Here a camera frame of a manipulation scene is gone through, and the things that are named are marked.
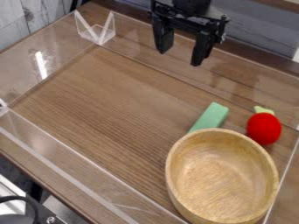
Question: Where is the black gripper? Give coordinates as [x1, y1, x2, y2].
[151, 0, 229, 67]

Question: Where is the green foam block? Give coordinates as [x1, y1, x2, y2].
[188, 102, 229, 133]

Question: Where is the wooden bowl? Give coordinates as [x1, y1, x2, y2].
[164, 128, 279, 224]

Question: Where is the red plush strawberry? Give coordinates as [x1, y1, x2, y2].
[247, 106, 283, 145]

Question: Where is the black metal device base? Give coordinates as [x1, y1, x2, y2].
[0, 196, 66, 224]

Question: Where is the clear acrylic corner bracket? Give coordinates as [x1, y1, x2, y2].
[73, 10, 116, 46]

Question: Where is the clear acrylic tray wall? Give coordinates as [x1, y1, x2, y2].
[0, 100, 187, 224]

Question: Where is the black cable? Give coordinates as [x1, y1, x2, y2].
[0, 195, 42, 224]

